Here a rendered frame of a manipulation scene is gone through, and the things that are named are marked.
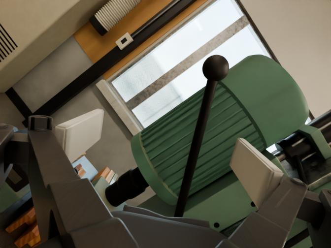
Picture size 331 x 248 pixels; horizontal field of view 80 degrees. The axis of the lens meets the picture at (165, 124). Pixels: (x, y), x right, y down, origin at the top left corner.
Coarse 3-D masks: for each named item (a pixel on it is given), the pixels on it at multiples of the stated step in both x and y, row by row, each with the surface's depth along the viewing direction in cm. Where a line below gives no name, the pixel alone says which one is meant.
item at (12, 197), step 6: (6, 186) 40; (0, 192) 40; (6, 192) 40; (12, 192) 40; (18, 192) 41; (24, 192) 42; (0, 198) 40; (6, 198) 40; (12, 198) 40; (18, 198) 40; (0, 204) 41; (6, 204) 41; (12, 204) 41; (0, 210) 41
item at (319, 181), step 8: (304, 160) 42; (312, 160) 41; (320, 160) 40; (328, 160) 39; (288, 168) 43; (296, 168) 42; (304, 168) 41; (312, 168) 40; (320, 168) 38; (328, 168) 37; (296, 176) 40; (312, 176) 38; (320, 176) 37; (328, 176) 36; (312, 184) 37; (320, 184) 37; (232, 224) 40; (224, 232) 40; (232, 232) 40
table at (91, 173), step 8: (80, 160) 74; (88, 160) 78; (80, 168) 71; (88, 168) 75; (88, 176) 72; (24, 200) 47; (8, 208) 43; (16, 208) 44; (0, 216) 41; (8, 216) 42; (16, 216) 43; (0, 224) 40; (8, 224) 41; (24, 224) 44; (0, 232) 39; (16, 232) 42; (0, 240) 38; (8, 240) 40
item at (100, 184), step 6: (96, 180) 48; (102, 180) 48; (96, 186) 45; (102, 186) 47; (102, 192) 45; (102, 198) 44; (108, 204) 45; (126, 204) 51; (114, 210) 45; (120, 210) 47
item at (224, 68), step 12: (216, 60) 25; (204, 72) 26; (216, 72) 25; (216, 84) 26; (204, 96) 27; (204, 108) 27; (204, 120) 27; (192, 144) 29; (192, 156) 29; (192, 168) 29; (180, 192) 30; (180, 204) 30; (180, 216) 31
